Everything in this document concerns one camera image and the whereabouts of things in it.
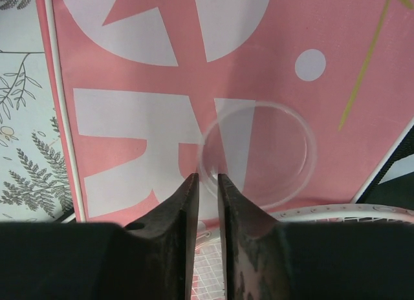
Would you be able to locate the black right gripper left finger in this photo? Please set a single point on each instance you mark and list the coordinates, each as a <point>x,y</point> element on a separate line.
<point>150,258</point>

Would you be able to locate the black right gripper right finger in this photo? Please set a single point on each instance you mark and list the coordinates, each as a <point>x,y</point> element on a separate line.
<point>264,258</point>

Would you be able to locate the pink white racket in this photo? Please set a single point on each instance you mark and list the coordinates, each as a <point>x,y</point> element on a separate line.
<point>208,280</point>

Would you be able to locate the pink racket cover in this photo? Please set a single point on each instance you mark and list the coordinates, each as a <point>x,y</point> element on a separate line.
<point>135,83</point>

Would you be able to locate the black racket cover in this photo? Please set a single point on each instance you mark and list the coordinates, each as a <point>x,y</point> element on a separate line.
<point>393,184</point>

